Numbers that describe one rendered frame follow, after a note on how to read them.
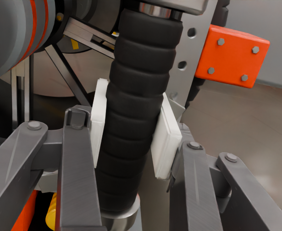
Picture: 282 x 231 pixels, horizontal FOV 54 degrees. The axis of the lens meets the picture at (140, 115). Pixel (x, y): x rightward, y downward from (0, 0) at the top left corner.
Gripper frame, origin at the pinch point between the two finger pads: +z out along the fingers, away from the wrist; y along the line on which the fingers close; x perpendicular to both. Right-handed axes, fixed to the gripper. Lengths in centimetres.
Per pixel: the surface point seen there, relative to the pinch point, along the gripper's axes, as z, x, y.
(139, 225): 66, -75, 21
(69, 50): 70, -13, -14
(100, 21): 69, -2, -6
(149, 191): 97, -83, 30
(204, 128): 190, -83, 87
